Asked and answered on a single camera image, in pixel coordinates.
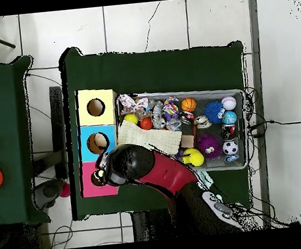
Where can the yellow duck plush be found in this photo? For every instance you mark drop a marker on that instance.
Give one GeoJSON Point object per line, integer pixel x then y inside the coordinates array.
{"type": "Point", "coordinates": [100, 173]}

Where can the cream muslin cloth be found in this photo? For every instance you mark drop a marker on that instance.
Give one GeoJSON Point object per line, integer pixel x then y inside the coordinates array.
{"type": "Point", "coordinates": [154, 138]}

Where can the mint green muslin cloth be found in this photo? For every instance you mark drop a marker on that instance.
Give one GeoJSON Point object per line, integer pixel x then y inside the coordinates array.
{"type": "Point", "coordinates": [207, 177]}

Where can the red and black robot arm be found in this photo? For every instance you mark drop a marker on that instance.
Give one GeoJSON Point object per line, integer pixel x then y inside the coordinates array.
{"type": "Point", "coordinates": [171, 175]}

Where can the wooden box with three holes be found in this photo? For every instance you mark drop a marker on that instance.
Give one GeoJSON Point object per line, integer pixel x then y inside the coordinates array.
{"type": "Point", "coordinates": [104, 115]}

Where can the silver mesh bin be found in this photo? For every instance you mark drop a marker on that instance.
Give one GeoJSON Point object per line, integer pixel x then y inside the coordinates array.
{"type": "Point", "coordinates": [205, 95]}

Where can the smooth yellow ball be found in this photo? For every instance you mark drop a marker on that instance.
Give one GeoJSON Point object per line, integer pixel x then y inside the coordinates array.
{"type": "Point", "coordinates": [131, 118]}

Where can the orange ball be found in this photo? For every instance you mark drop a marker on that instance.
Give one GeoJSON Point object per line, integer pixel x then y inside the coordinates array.
{"type": "Point", "coordinates": [146, 123]}

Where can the grey rounded object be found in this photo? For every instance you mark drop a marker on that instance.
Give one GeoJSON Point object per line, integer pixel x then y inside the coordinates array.
{"type": "Point", "coordinates": [48, 192]}

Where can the dark green table cloth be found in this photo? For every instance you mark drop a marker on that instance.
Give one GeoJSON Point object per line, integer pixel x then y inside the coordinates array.
{"type": "Point", "coordinates": [3, 104]}
{"type": "Point", "coordinates": [148, 72]}

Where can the small orange basketball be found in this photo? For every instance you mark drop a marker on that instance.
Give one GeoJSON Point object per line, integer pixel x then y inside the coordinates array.
{"type": "Point", "coordinates": [188, 105]}

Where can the purple knobbly toy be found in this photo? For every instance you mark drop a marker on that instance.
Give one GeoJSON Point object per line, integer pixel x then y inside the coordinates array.
{"type": "Point", "coordinates": [209, 145]}

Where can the blue spiky ball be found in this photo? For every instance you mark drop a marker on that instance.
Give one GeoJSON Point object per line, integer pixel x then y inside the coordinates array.
{"type": "Point", "coordinates": [213, 111]}

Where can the small soccer ball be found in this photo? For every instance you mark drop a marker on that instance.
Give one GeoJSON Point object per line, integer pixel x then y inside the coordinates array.
{"type": "Point", "coordinates": [230, 147]}

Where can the globe print ball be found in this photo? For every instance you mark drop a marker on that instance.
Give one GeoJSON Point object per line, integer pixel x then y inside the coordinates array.
{"type": "Point", "coordinates": [229, 117]}

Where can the small white baseball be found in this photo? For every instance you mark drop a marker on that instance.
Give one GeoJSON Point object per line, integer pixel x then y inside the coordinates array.
{"type": "Point", "coordinates": [229, 103]}

